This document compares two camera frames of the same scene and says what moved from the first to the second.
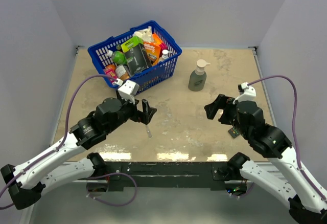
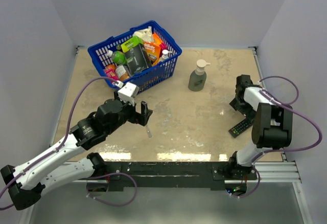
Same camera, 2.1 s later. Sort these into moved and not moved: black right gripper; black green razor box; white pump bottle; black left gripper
Moved: black right gripper
Not moved: black left gripper; white pump bottle; black green razor box
